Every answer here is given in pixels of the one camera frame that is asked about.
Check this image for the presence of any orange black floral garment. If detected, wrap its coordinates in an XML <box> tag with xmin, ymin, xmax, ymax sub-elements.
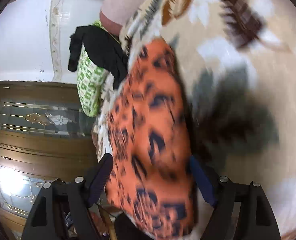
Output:
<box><xmin>105</xmin><ymin>38</ymin><xmax>195</xmax><ymax>239</ymax></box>

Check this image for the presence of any brown wooden glass door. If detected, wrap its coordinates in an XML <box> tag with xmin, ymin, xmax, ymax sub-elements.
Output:
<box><xmin>0</xmin><ymin>81</ymin><xmax>97</xmax><ymax>239</ymax></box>

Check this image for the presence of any green white patterned pillow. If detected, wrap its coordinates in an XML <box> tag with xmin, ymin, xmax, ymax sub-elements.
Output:
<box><xmin>76</xmin><ymin>23</ymin><xmax>110</xmax><ymax>117</ymax></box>

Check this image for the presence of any black cloth garment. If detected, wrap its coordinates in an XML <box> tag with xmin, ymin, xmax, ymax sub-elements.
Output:
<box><xmin>68</xmin><ymin>25</ymin><xmax>128</xmax><ymax>89</ymax></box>

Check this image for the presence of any beige leaf-print fleece blanket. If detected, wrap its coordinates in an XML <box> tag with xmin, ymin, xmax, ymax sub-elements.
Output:
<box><xmin>91</xmin><ymin>0</ymin><xmax>296</xmax><ymax>240</ymax></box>

